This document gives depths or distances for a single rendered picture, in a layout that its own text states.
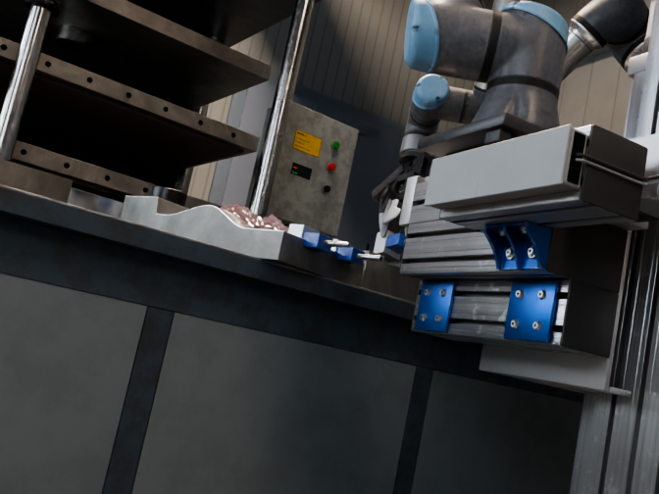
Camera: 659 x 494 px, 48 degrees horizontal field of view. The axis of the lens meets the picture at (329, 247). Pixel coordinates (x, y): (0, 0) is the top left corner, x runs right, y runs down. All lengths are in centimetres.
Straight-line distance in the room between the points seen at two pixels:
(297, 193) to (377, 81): 230
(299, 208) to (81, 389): 138
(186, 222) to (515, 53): 72
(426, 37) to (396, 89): 356
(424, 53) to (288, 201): 134
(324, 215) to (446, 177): 158
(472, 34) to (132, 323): 74
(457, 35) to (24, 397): 90
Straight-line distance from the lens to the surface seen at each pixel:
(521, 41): 125
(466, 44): 124
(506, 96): 121
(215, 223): 147
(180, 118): 229
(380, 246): 164
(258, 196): 230
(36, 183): 143
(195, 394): 139
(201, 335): 138
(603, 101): 463
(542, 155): 88
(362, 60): 471
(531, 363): 118
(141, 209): 166
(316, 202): 256
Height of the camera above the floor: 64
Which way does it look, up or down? 9 degrees up
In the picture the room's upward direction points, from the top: 12 degrees clockwise
